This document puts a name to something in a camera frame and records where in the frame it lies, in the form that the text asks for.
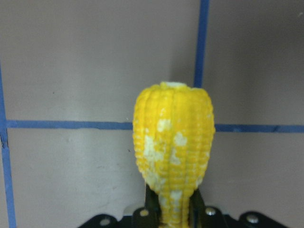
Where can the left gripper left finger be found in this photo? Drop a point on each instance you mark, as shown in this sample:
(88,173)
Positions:
(138,215)

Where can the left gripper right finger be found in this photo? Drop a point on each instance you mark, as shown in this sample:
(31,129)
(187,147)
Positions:
(202,216)

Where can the yellow corn cob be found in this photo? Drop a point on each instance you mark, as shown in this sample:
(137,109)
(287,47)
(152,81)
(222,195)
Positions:
(173,130)

